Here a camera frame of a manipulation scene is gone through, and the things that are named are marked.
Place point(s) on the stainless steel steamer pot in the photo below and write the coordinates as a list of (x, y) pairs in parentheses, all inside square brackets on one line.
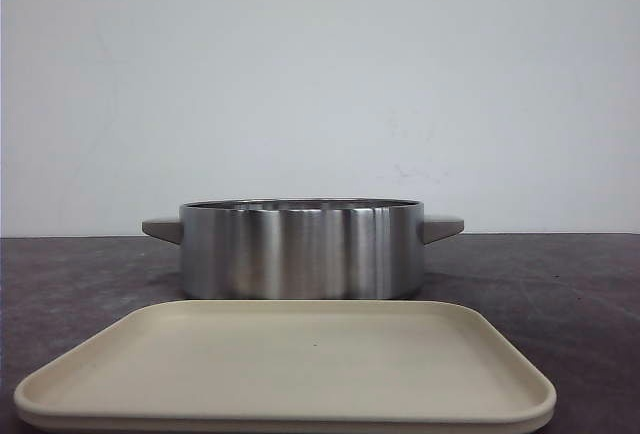
[(325, 248)]

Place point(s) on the beige rectangular tray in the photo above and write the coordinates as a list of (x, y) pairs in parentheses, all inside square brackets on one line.
[(291, 367)]

